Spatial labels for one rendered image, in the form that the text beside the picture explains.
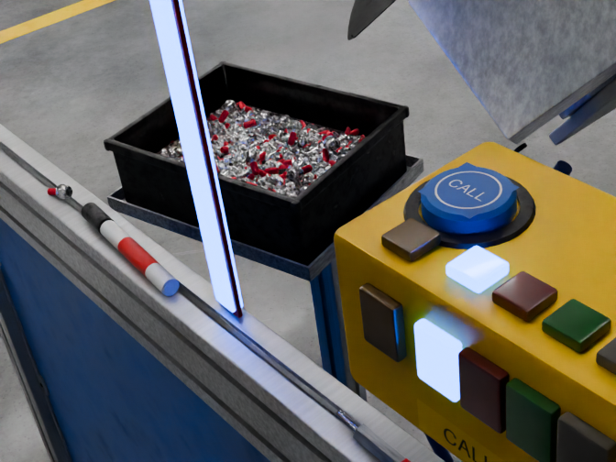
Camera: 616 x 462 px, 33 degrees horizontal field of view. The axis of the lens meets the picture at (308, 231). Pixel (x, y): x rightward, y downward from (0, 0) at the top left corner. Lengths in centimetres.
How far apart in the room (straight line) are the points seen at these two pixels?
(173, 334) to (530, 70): 32
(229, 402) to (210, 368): 3
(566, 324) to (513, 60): 42
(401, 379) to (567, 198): 11
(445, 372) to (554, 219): 8
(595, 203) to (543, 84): 33
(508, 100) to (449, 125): 183
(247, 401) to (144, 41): 261
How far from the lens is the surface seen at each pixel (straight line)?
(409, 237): 42
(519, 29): 78
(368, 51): 299
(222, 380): 73
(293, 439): 68
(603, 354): 37
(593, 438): 37
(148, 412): 100
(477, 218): 42
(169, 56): 63
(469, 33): 78
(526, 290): 39
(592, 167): 243
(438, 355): 41
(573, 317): 38
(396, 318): 42
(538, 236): 43
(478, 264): 40
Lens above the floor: 133
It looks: 36 degrees down
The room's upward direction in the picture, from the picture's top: 8 degrees counter-clockwise
